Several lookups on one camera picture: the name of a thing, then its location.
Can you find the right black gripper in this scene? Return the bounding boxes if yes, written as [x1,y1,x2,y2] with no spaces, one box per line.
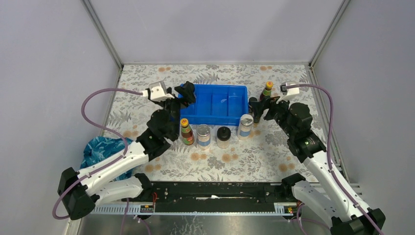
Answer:
[249,94,295,138]

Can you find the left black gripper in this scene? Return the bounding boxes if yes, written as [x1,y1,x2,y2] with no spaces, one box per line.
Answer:
[156,83,195,139]

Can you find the green label sauce bottle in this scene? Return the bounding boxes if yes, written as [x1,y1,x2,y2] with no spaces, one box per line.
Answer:
[259,81,274,100]

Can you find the yellow cap sauce bottle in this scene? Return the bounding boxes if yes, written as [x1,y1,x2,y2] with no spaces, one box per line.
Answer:
[180,118,194,145]

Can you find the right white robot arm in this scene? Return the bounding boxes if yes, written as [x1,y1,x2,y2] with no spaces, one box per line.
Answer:
[249,96,386,235]

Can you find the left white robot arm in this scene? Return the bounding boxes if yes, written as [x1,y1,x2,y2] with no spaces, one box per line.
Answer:
[52,81,196,220]

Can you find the front small dark spice bottle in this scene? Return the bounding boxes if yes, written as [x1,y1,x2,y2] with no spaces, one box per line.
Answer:
[253,115,261,127]

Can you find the right silver lid spice tin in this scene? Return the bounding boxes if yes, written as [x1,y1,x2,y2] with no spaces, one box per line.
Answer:
[237,114,254,140]

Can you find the silver lid spice tin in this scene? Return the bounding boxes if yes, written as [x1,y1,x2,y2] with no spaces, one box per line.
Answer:
[237,114,254,140]
[196,124,211,150]

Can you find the blue plastic divided bin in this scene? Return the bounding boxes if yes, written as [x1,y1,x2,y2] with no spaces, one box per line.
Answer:
[180,84,248,126]

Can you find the left silver lid spice tin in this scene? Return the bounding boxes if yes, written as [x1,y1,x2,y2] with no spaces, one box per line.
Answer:
[196,124,211,150]

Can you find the floral table mat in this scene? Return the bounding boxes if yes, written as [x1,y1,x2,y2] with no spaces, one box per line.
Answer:
[107,65,316,182]

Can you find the blue patterned cloth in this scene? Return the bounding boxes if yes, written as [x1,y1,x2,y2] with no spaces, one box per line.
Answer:
[80,136,125,169]

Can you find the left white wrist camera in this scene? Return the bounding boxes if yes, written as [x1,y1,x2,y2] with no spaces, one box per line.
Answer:
[142,81,174,102]

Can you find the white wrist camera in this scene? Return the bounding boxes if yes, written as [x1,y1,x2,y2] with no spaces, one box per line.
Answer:
[277,82,300,103]
[142,81,174,102]

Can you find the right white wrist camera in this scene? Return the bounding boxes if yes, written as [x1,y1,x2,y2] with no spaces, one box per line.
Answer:
[277,82,300,103]

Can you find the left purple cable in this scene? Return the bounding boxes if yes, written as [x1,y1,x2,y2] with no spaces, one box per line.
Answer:
[51,88,144,220]

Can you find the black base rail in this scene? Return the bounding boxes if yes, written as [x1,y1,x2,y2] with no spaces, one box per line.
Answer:
[131,182,299,209]

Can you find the slotted cable duct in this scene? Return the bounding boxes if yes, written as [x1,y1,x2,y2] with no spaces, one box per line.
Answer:
[83,203,287,217]

